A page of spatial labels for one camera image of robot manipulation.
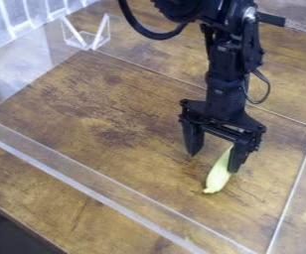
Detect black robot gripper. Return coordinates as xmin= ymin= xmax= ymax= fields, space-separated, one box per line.
xmin=180 ymin=86 xmax=266 ymax=174

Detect green handled spoon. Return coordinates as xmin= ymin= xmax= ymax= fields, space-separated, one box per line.
xmin=204 ymin=147 xmax=232 ymax=194

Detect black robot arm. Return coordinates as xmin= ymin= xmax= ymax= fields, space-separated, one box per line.
xmin=153 ymin=0 xmax=266 ymax=173

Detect black bar on table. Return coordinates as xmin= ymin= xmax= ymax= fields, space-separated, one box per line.
xmin=256 ymin=11 xmax=286 ymax=27

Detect clear acrylic enclosure walls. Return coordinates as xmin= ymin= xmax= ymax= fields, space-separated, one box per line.
xmin=0 ymin=13 xmax=306 ymax=254

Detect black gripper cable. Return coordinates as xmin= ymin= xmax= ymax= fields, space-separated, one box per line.
xmin=116 ymin=0 xmax=272 ymax=106

